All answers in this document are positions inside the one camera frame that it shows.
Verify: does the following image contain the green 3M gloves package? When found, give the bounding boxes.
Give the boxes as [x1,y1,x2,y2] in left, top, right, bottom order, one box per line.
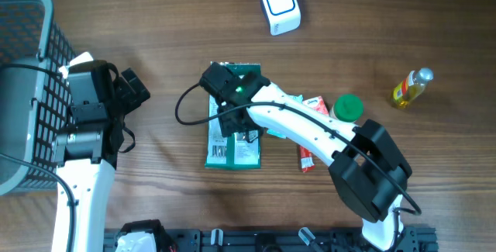
[204,61,262,171]

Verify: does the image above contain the mint green wipes packet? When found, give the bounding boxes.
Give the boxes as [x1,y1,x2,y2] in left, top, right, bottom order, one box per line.
[267,95,303,139]

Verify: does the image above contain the orange Kleenex tissue pack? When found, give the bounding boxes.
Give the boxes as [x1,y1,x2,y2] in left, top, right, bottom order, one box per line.
[302,96,331,124]

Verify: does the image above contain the red snack stick packet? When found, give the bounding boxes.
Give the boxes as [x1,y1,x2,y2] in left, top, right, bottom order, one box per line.
[299,146,315,173]

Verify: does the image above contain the yellow Vim bottle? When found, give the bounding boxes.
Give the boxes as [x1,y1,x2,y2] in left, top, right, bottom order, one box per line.
[391,67,434,109]

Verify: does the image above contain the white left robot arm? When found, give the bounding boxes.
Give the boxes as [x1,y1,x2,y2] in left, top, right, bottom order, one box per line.
[51,60,150,251]

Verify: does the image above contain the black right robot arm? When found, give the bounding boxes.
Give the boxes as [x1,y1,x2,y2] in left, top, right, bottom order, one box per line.
[199,63,412,251]

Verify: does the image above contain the white barcode scanner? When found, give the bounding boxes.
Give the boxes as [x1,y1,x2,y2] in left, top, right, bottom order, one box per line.
[261,0,301,36]

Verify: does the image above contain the grey plastic basket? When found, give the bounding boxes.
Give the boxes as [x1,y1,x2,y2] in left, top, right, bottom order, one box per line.
[1,0,77,195]

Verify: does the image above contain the green lid glass jar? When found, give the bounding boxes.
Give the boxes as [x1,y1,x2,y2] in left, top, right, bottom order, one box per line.
[330,94,364,123]

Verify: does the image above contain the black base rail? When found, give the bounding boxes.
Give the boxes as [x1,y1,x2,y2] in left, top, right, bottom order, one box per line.
[103,219,439,252]

